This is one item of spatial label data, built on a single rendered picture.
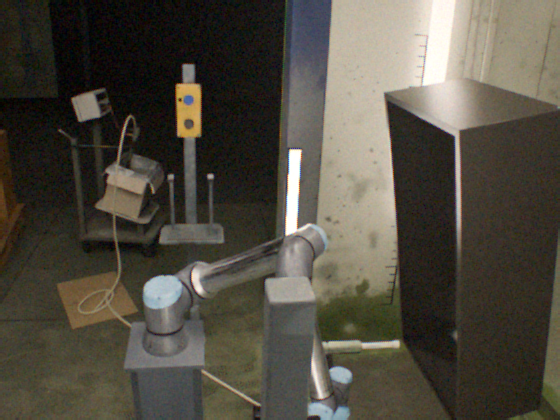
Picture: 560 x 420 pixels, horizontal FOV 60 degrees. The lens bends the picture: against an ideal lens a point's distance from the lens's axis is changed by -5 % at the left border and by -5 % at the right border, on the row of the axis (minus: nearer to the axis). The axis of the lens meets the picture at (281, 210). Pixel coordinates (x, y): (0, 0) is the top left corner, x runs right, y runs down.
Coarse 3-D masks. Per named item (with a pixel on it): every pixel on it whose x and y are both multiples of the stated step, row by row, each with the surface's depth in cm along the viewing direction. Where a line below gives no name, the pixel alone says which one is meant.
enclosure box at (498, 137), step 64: (448, 128) 142; (512, 128) 138; (448, 192) 212; (512, 192) 147; (448, 256) 225; (512, 256) 156; (448, 320) 240; (512, 320) 167; (448, 384) 208; (512, 384) 179
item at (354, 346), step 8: (328, 344) 219; (336, 344) 219; (344, 344) 219; (352, 344) 219; (360, 344) 219; (368, 344) 221; (376, 344) 221; (384, 344) 222; (392, 344) 222; (336, 352) 218; (344, 352) 219; (352, 352) 219; (360, 352) 220
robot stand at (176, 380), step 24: (192, 336) 206; (144, 360) 190; (168, 360) 191; (192, 360) 192; (144, 384) 191; (168, 384) 193; (192, 384) 194; (144, 408) 196; (168, 408) 197; (192, 408) 199
